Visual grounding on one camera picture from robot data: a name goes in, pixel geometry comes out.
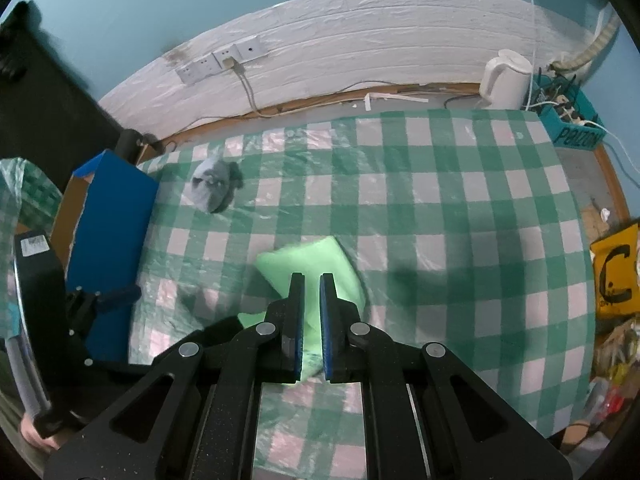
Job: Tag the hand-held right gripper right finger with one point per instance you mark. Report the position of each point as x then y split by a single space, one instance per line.
326 330

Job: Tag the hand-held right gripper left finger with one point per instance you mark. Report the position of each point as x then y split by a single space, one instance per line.
299 330

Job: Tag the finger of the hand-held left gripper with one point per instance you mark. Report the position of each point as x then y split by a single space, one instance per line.
117 297

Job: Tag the cardboard box blue rim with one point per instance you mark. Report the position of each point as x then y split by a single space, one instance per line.
110 240

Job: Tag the light green cloth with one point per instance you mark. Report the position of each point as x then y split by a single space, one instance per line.
320 260

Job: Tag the person's left hand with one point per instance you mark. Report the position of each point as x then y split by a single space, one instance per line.
34 431

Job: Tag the blue-grey sock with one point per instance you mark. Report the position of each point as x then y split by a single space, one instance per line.
215 187

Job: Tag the green checkered tablecloth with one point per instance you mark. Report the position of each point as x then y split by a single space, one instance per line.
425 220

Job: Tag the black cylinder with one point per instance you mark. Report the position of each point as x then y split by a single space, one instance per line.
128 145

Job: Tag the black hanging coat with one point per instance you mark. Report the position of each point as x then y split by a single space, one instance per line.
45 90

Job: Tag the white paper strip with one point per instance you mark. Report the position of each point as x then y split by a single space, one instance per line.
395 99

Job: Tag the pile of plastic bags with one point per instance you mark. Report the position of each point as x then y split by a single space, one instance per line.
617 370

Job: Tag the yellow bag black print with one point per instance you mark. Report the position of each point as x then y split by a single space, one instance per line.
617 275

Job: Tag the white electric kettle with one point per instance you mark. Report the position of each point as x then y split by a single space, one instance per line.
502 80

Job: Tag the blue plastic basket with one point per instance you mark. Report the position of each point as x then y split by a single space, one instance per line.
572 127

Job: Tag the white wall socket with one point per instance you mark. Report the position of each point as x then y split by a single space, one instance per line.
189 74
226 57
207 65
251 47

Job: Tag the wrapped wall pipe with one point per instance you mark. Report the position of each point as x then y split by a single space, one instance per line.
595 45

